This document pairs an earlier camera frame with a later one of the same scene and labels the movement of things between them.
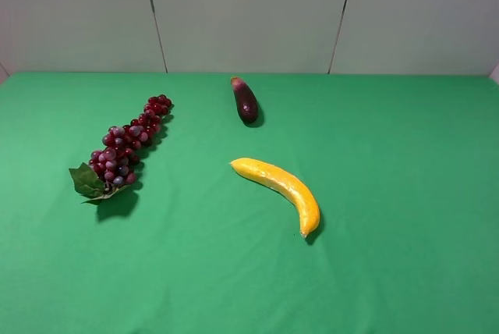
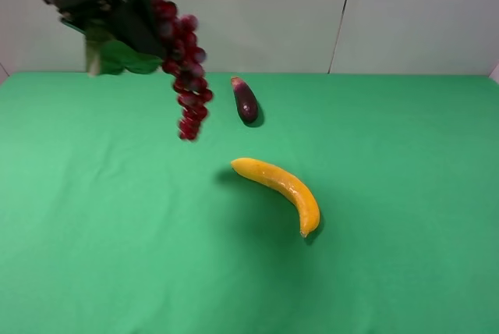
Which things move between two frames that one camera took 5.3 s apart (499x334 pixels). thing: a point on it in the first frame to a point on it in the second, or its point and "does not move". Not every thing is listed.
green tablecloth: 405,167 does not move
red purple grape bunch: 112,165 to 182,57
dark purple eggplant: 245,101 does not move
